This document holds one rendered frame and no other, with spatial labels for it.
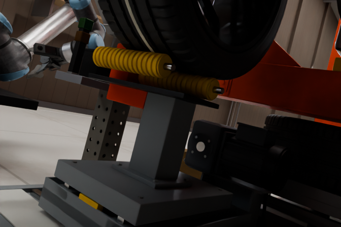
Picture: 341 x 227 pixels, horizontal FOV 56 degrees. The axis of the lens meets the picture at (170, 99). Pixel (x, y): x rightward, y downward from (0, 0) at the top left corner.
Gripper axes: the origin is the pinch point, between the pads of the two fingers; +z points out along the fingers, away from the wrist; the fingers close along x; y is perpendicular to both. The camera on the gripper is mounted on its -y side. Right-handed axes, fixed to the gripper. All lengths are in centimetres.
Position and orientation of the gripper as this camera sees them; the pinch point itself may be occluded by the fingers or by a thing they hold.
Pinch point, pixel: (25, 63)
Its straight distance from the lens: 162.1
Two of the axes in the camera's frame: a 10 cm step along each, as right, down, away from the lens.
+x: -1.6, -9.1, 3.7
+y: 2.7, 3.2, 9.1
